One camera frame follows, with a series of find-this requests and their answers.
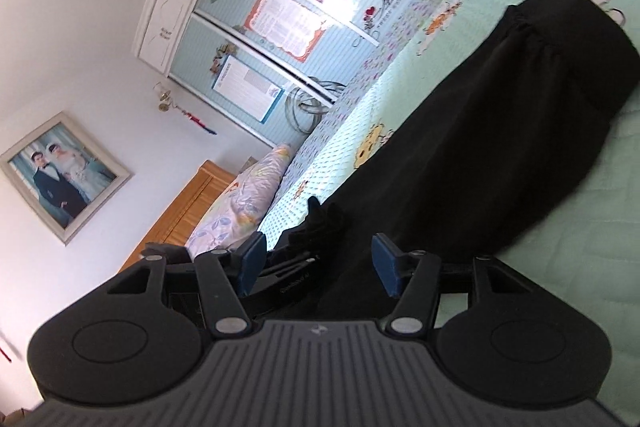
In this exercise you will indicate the red tassel ornament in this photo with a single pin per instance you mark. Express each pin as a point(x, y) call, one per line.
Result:
point(197, 122)

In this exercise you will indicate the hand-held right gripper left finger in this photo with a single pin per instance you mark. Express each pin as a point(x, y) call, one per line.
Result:
point(252, 262)

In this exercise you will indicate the framed wedding photo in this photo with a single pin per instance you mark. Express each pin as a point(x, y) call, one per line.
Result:
point(55, 177)

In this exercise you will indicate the green quilted bee bedspread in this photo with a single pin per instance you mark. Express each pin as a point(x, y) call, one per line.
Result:
point(615, 207)

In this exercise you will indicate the black pants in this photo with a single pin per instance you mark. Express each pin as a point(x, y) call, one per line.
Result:
point(500, 132)

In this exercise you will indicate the floral pillow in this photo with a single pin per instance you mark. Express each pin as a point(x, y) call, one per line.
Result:
point(240, 202)

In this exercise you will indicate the wall lamp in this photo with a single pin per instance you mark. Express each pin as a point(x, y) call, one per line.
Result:
point(162, 94)

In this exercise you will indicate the wooden headboard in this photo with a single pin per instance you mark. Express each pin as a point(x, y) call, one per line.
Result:
point(190, 207)

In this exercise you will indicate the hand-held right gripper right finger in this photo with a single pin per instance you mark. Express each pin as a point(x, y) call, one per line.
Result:
point(387, 264)

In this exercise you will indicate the orange framed poster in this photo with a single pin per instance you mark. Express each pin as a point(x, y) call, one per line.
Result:
point(287, 22)

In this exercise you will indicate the blue framed poster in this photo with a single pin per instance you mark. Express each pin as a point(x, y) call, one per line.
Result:
point(245, 87)

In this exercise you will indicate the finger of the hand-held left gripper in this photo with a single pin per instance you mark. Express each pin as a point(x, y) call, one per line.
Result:
point(285, 279)

